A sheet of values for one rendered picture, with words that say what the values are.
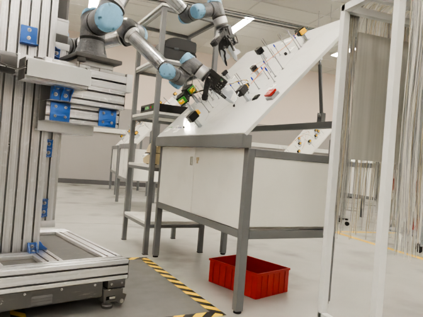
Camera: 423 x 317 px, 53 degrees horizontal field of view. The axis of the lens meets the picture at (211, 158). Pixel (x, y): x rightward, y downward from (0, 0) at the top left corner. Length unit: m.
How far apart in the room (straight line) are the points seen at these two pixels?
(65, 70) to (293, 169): 1.18
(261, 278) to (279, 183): 0.55
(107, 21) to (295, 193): 1.22
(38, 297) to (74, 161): 7.84
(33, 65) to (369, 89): 1.43
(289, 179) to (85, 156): 7.82
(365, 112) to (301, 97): 9.45
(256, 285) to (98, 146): 7.69
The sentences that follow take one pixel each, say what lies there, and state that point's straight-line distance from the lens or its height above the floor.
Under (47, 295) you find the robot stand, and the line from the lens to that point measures 1.98.
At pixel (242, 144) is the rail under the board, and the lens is 2.01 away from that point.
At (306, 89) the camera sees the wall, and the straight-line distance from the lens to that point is 11.52.
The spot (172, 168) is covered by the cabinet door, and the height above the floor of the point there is 0.65.
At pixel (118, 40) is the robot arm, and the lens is 2.54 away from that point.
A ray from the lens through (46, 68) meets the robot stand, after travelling 1.87.
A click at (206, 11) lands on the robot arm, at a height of 1.50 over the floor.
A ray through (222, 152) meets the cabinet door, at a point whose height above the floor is 0.77.
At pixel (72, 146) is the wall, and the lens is 9.69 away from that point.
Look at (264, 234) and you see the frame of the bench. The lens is 2.13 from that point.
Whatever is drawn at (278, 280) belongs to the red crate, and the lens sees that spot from 2.51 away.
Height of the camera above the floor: 0.72
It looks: level
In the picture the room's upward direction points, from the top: 5 degrees clockwise
